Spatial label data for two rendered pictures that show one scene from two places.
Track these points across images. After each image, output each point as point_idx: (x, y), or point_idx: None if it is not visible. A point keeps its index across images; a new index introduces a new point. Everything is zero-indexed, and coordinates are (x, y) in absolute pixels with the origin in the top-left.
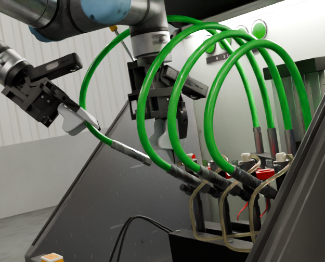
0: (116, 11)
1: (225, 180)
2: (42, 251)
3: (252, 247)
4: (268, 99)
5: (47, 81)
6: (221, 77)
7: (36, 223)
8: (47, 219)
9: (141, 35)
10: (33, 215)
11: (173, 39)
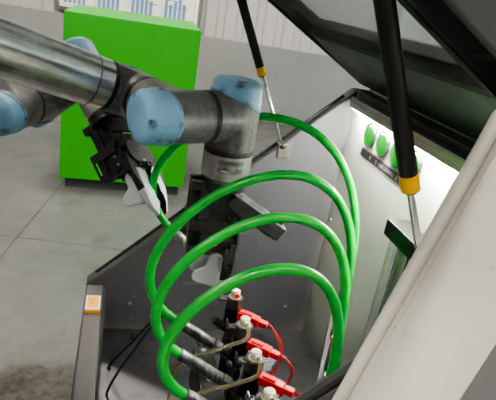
0: (154, 140)
1: (211, 374)
2: (101, 282)
3: None
4: (350, 277)
5: (122, 143)
6: (201, 304)
7: (259, 139)
8: (272, 139)
9: (209, 154)
10: (262, 128)
11: (229, 186)
